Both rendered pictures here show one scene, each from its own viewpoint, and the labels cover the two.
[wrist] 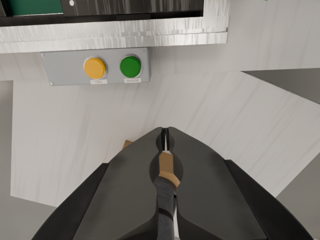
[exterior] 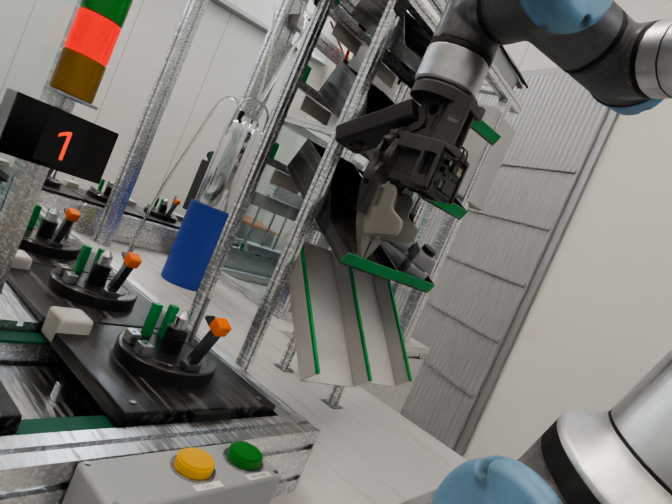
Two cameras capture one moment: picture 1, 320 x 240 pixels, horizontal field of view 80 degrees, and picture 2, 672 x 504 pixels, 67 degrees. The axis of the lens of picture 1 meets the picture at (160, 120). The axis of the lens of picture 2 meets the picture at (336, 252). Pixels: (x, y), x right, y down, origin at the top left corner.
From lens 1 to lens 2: 0.66 m
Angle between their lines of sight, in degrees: 105
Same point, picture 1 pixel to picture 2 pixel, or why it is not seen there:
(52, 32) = (101, 436)
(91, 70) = (193, 459)
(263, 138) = not seen: outside the picture
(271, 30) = (338, 474)
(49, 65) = (103, 476)
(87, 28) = (158, 429)
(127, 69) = (245, 452)
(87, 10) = (155, 407)
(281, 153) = not seen: outside the picture
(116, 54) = (213, 450)
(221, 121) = not seen: outside the picture
